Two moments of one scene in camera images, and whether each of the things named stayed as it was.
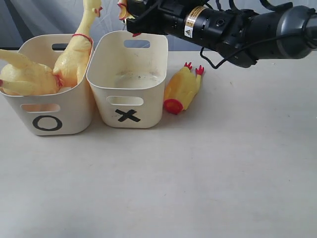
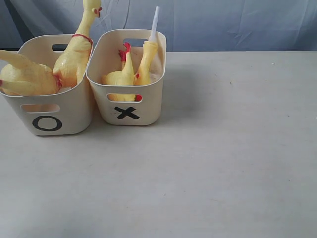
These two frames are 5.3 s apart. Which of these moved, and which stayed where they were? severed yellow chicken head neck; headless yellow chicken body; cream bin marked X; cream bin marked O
Moved: headless yellow chicken body; severed yellow chicken head neck
Stayed: cream bin marked X; cream bin marked O
